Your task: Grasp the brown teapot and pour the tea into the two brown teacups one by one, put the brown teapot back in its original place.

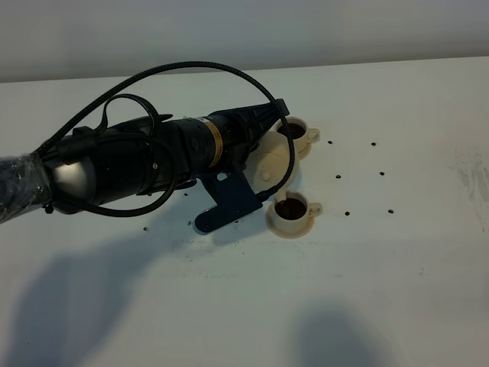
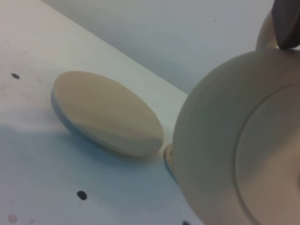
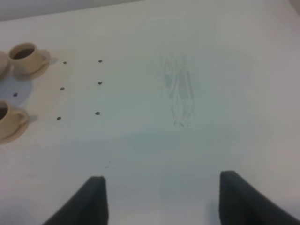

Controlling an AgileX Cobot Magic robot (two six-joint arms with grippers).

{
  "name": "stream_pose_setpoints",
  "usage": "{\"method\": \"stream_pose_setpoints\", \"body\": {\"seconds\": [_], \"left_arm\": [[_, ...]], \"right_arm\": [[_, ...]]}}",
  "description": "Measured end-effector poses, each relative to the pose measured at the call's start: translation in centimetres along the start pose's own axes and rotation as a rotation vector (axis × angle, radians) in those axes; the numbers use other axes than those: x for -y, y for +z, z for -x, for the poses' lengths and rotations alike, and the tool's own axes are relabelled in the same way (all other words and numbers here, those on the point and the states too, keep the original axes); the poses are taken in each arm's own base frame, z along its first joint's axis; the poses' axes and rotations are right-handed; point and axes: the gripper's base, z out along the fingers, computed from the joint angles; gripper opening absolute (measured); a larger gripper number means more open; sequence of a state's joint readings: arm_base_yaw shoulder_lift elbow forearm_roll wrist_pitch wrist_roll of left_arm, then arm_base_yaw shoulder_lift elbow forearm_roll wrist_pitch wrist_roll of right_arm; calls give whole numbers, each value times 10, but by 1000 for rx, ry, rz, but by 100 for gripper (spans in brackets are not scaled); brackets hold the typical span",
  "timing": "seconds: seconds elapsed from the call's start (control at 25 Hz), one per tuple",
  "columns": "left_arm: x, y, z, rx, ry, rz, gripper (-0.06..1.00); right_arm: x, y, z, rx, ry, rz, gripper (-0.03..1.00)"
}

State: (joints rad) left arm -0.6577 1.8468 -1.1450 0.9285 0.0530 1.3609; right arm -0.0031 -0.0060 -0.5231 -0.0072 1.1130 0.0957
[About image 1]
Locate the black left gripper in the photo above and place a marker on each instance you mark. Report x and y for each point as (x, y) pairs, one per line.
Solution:
(237, 132)

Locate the beige ceramic teapot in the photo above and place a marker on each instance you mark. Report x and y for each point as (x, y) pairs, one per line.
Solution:
(267, 165)

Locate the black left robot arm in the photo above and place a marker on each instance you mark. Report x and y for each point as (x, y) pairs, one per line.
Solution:
(132, 168)

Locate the beige far teacup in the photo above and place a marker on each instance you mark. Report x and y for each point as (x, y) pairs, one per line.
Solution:
(298, 128)

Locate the beige teacup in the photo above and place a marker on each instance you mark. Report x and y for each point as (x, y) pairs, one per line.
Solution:
(294, 206)
(298, 128)

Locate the beige far cup saucer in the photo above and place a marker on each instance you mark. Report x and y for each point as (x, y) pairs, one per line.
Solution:
(302, 146)

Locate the beige cup saucer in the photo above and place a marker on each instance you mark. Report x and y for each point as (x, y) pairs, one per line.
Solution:
(302, 146)
(289, 228)

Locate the beige near cup saucer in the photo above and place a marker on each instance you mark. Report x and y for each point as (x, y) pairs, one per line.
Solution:
(289, 228)

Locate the beige near teacup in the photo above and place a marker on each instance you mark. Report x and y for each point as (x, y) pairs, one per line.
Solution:
(294, 206)

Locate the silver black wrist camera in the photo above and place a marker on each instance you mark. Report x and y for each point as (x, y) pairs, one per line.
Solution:
(233, 198)

